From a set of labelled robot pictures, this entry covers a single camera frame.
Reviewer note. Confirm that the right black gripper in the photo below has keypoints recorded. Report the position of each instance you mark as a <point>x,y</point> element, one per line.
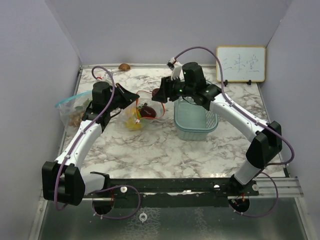
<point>166,90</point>

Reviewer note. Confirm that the dark red apple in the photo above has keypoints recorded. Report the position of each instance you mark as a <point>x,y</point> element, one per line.
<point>147,112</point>

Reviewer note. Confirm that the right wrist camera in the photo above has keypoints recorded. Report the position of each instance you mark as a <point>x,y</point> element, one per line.
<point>175,67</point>

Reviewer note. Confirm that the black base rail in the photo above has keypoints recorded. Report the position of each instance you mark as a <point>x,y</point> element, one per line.
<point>171,192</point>

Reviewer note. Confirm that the clear blue-zipper bag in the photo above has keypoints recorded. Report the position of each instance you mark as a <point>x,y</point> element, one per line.
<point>67,106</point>

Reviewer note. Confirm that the clear orange-zipper bag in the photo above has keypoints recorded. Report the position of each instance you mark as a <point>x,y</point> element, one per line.
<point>131,111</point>

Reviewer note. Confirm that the aluminium frame rail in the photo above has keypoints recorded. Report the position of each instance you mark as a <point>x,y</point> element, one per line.
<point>280,187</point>

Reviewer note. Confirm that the reddish brown fruit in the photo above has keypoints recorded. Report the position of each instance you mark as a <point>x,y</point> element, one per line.
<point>155,91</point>

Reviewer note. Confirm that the tan brown mushroom toy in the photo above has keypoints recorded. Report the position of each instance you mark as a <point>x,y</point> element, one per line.
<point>124,67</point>

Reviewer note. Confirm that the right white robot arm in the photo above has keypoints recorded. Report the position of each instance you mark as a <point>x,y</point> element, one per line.
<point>188,80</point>

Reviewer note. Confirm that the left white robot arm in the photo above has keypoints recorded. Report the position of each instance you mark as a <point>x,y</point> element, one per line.
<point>67,166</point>

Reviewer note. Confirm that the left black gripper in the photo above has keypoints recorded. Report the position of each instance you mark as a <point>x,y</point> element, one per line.
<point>128,97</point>

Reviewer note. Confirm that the brown longan bunch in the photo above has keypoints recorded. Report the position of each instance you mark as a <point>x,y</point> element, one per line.
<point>75,119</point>

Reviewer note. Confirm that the white board wooden frame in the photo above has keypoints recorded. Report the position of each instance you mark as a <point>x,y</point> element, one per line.
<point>241,64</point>

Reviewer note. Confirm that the light blue plastic basket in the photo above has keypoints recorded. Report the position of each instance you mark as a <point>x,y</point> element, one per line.
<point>193,122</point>

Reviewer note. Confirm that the green ring toy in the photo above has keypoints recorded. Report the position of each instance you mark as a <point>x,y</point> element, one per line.
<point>83,106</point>

